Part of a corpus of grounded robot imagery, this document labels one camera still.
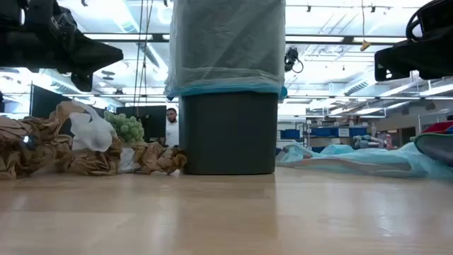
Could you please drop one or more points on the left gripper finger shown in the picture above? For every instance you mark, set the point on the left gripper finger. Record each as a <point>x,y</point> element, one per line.
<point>95,56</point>
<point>82,81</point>

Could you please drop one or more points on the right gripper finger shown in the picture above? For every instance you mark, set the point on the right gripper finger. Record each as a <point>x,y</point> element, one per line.
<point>400,60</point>

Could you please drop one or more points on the white tissue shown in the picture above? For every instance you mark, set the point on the white tissue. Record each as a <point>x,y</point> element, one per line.
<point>92,131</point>

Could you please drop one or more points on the silver foil wrapper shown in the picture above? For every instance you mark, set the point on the silver foil wrapper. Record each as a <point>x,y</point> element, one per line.
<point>29,142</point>

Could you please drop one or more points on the white paper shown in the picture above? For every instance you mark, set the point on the white paper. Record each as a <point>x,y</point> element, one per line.
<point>126,161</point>

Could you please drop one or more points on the light blue trash bag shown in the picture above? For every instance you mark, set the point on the light blue trash bag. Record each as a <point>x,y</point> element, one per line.
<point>354,164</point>

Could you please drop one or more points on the translucent grey trash bag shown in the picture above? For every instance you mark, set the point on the translucent grey trash bag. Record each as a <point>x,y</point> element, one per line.
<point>226,42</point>

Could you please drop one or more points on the dark grey trash bin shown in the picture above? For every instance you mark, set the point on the dark grey trash bin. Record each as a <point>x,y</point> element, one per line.
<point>228,134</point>

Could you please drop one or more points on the yellow hanging plug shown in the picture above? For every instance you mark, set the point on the yellow hanging plug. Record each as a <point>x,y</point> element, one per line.
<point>365,45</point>

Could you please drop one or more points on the large black panel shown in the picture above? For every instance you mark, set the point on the large black panel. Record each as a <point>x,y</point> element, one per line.
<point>44,102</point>

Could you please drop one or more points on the green plant in white pot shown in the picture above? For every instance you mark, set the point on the green plant in white pot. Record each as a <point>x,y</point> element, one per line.
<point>127,127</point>

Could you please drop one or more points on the red item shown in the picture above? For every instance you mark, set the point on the red item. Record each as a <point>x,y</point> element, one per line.
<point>440,127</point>

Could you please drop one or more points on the pale blue machine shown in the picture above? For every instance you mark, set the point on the pale blue machine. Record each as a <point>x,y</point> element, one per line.
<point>364,141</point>

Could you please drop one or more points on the grey black printed work glove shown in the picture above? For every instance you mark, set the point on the grey black printed work glove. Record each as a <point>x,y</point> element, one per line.
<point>439,148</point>

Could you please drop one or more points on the shelf with blue bins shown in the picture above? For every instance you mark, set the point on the shelf with blue bins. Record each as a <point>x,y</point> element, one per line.
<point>322,132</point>

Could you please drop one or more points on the hanging black camera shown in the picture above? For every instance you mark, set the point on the hanging black camera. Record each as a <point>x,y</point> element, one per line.
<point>291,58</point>

